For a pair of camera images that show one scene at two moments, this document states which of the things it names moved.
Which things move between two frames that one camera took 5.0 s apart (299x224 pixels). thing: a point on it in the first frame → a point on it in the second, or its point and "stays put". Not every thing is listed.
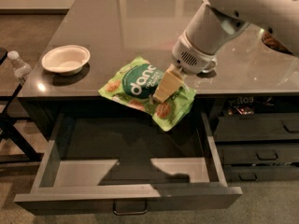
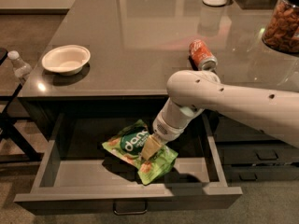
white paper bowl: x=65 y=60 stays put
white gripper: x=191 y=57 → x=163 y=129
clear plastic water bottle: x=21 y=68 stays put
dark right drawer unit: x=257 y=135 stays put
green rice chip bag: x=136 y=84 → x=128 y=146
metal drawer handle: x=130 y=213 stays put
